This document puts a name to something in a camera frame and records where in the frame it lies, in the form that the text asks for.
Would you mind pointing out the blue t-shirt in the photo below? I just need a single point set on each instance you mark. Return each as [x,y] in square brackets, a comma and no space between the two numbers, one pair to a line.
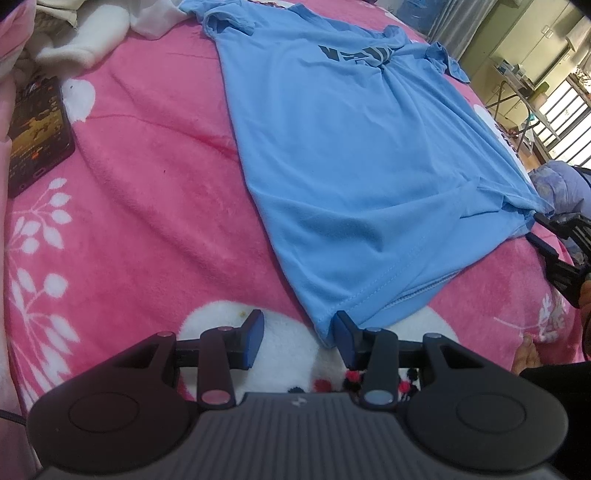
[346,161]

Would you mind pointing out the grey curtain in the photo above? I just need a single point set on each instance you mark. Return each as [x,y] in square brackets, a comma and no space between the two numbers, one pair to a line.
[455,16]

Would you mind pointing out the black smartphone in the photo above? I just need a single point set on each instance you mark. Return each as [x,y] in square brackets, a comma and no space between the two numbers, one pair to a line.
[39,134]

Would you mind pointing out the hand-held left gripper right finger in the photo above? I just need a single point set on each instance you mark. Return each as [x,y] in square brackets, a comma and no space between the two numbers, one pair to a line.
[344,341]

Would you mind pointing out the pink floral blanket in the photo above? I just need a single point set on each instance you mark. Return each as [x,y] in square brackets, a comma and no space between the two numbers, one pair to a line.
[161,207]

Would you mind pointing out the barred window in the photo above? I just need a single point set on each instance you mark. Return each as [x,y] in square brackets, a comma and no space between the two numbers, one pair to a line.
[568,115]

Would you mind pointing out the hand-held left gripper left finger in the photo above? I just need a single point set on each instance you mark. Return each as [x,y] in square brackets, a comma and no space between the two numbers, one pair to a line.
[255,339]

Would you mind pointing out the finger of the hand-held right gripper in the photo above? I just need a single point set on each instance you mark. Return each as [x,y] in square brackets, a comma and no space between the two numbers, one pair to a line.
[570,228]
[542,244]

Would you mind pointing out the cream fleece garment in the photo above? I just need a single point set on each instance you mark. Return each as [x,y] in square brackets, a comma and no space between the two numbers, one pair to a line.
[87,37]

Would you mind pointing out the lavender quilted jacket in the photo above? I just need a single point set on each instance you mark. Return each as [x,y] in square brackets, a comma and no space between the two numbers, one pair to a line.
[558,184]

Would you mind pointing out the pink quilt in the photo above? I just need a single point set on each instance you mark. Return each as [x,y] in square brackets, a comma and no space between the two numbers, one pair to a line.
[11,41]

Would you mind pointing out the beige garment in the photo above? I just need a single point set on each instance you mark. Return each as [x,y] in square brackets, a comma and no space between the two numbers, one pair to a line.
[57,11]

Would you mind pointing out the pale yellow wardrobe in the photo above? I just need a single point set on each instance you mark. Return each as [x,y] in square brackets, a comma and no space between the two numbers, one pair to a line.
[521,32]

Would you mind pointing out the folding table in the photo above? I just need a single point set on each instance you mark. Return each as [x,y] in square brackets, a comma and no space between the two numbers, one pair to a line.
[526,99]

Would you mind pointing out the green bottle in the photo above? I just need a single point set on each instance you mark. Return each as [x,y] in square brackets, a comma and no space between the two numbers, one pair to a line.
[541,92]

